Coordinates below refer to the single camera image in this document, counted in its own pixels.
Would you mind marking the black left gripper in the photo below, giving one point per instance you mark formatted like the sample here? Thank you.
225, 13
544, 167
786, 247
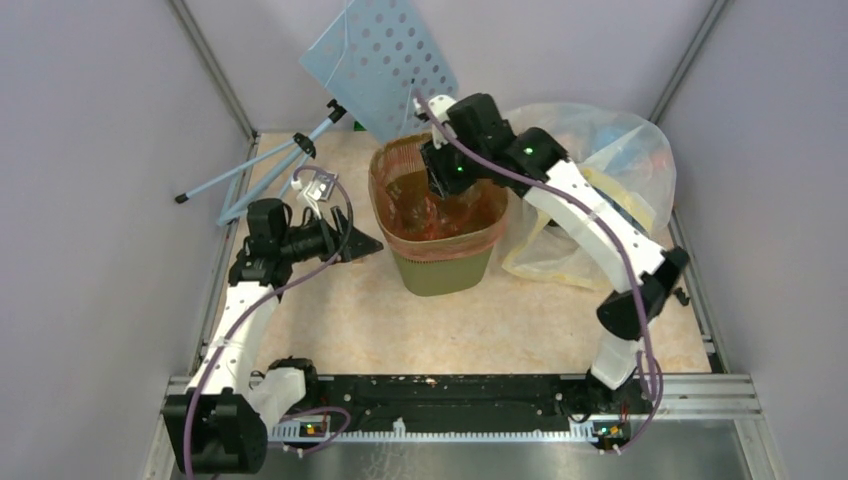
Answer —
332, 239

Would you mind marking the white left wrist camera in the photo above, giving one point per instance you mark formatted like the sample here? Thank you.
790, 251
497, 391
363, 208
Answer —
317, 190

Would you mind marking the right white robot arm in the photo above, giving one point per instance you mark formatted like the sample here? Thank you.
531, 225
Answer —
471, 141

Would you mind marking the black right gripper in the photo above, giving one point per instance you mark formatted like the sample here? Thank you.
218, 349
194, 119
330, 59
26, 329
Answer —
441, 182

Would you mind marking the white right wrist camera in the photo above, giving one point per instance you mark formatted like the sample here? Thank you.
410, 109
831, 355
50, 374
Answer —
435, 111

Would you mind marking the red plastic trash bag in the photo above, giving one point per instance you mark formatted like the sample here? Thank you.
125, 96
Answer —
419, 225

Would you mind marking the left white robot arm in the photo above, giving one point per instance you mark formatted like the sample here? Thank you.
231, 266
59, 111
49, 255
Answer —
221, 423

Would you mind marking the white slotted cable duct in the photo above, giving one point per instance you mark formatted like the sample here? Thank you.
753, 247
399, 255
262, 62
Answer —
294, 431

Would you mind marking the green ribbed trash bin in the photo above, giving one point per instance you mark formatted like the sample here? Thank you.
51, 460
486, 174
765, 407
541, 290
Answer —
442, 277

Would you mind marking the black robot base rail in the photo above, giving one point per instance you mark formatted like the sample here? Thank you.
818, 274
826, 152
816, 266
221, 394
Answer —
471, 403

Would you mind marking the small black clip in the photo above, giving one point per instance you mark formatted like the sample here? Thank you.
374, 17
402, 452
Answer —
681, 296

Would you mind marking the blue perforated board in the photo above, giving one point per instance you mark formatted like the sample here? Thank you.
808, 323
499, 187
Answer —
372, 58

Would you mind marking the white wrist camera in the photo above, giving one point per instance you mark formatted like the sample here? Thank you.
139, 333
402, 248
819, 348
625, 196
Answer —
435, 111
317, 190

